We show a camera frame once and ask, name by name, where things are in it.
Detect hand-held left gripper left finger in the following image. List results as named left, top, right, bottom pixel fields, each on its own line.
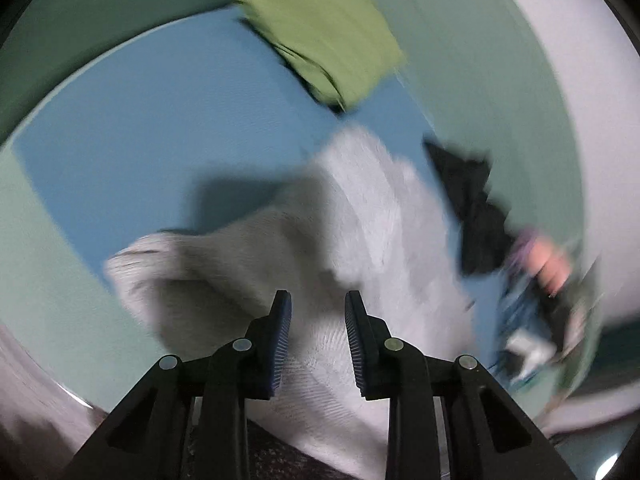
left=62, top=290, right=292, bottom=480

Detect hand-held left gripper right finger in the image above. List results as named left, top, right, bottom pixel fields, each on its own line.
left=345, top=290, right=576, bottom=480

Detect grey knitted sweater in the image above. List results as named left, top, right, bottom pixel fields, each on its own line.
left=104, top=125, right=478, bottom=480

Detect black cloth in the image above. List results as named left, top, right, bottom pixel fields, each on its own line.
left=422, top=136, right=517, bottom=277

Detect person's right hand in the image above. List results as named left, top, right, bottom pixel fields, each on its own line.
left=525, top=237, right=575, bottom=297

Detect dark speckled cloth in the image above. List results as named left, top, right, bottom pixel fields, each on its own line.
left=245, top=419, right=353, bottom=480

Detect blue mat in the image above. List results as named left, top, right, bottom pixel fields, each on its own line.
left=12, top=10, right=506, bottom=301

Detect pale green bedsheet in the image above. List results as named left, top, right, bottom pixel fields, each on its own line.
left=0, top=0, right=593, bottom=416

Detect lime green folded cloth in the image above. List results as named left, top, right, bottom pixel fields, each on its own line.
left=229, top=0, right=408, bottom=113

